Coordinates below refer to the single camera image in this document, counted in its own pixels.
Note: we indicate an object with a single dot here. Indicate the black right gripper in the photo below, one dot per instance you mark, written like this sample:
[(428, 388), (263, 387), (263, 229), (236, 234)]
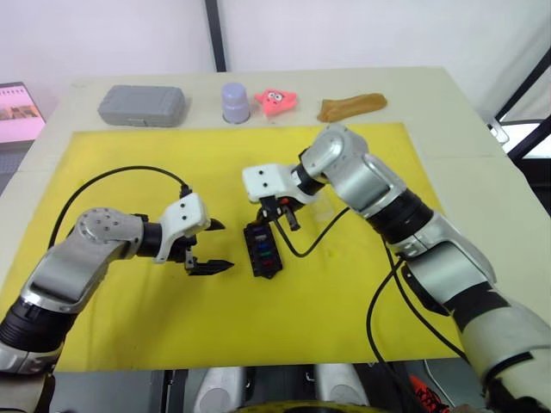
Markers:
[(273, 208)]

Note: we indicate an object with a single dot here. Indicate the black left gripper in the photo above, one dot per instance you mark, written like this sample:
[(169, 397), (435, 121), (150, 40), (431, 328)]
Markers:
[(183, 249)]

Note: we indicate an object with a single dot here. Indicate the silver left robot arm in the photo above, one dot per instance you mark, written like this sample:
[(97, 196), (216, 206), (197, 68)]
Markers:
[(64, 275)]

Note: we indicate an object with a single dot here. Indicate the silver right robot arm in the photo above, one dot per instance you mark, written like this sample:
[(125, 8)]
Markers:
[(435, 258)]

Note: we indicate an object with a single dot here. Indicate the blue small fuse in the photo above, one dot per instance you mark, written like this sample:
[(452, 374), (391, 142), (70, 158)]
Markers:
[(261, 247)]

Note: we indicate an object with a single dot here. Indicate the green small fuse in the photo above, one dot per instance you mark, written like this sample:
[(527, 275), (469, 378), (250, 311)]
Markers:
[(264, 255)]

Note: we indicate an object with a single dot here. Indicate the black fuse box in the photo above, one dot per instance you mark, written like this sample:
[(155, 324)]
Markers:
[(275, 262)]

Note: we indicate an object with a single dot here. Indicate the red small fuse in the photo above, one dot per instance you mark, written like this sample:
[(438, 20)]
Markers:
[(267, 263)]

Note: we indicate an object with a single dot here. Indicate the yellow foam mat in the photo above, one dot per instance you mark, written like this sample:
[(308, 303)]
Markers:
[(172, 318)]

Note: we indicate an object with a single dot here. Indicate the pink star toy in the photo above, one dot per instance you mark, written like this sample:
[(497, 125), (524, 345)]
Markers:
[(275, 102)]

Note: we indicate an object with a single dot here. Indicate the lavender plastic cup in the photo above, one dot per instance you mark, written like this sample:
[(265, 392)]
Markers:
[(235, 103)]

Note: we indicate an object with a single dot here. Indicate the brown soft pouch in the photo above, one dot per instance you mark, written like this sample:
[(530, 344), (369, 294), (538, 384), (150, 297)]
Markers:
[(351, 106)]

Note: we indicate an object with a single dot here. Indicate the silver robot leg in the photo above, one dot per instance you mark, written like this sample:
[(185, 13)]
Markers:
[(219, 387), (344, 385)]

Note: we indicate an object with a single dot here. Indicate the grey plastic tool case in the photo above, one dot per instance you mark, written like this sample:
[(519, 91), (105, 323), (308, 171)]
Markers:
[(142, 105)]

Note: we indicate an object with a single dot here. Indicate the yellow black round base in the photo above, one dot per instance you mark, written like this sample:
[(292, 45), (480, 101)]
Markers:
[(301, 406)]

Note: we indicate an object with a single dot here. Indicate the black vertical pole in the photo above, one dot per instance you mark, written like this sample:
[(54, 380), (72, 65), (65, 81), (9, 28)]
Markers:
[(215, 34)]

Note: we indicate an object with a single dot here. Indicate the orange black shoe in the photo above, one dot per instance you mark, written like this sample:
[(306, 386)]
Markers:
[(428, 396)]

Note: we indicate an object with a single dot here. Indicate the small white clip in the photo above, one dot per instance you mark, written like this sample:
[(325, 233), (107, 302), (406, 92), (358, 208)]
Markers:
[(499, 132)]

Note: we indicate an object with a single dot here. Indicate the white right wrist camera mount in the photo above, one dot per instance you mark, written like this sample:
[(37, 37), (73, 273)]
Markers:
[(267, 178)]

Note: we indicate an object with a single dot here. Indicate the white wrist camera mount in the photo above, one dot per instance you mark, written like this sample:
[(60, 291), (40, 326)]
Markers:
[(187, 213), (267, 178)]

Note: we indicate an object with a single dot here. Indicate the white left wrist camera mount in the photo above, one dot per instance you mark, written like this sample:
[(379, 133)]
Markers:
[(187, 213)]

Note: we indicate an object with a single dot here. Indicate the black metal frame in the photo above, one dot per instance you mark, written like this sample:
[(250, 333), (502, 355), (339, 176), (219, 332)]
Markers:
[(523, 99)]

